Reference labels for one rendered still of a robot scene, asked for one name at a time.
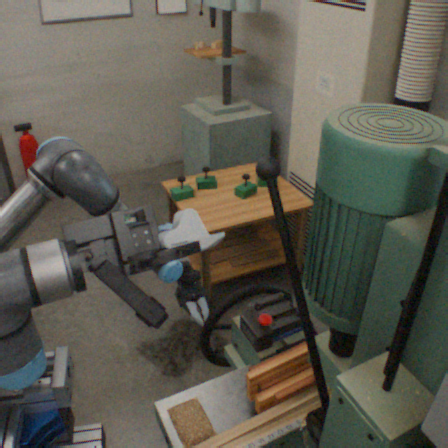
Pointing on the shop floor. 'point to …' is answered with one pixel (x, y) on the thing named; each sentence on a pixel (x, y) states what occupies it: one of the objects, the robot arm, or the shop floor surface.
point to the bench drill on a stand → (223, 106)
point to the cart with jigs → (237, 220)
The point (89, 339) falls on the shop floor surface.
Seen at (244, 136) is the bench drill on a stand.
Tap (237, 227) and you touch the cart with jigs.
